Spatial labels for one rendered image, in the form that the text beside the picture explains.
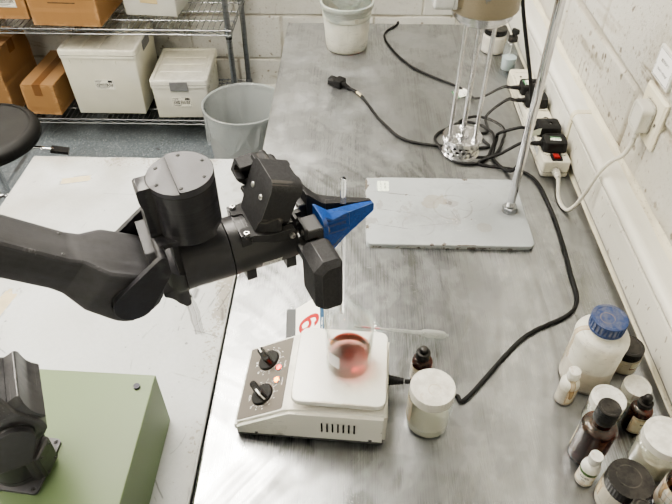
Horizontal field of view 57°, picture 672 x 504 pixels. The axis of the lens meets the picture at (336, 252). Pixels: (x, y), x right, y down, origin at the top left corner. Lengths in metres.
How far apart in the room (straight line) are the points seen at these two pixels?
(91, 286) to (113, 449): 0.27
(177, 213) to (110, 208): 0.74
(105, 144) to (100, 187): 1.88
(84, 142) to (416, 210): 2.31
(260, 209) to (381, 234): 0.58
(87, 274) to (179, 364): 0.43
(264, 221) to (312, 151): 0.79
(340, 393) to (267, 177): 0.34
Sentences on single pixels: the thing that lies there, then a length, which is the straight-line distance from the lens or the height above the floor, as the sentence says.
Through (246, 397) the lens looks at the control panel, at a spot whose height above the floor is 0.93.
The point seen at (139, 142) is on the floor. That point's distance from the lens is 3.17.
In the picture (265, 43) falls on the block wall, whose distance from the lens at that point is 3.26.
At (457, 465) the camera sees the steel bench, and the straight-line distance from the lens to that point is 0.86.
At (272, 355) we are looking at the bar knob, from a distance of 0.88.
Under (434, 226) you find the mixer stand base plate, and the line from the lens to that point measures 1.15.
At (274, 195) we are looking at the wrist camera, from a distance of 0.55.
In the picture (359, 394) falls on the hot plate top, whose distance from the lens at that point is 0.80.
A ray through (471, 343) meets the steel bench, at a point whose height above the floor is 0.90.
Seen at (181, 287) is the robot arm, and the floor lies 1.23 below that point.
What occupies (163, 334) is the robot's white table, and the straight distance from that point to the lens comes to 1.01.
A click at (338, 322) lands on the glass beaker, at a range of 0.80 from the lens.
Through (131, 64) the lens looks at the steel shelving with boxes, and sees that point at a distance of 2.99.
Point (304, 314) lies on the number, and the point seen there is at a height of 0.92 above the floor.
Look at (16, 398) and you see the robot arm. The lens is 0.66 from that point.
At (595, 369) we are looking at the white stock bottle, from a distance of 0.92.
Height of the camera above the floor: 1.65
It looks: 43 degrees down
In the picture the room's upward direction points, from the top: straight up
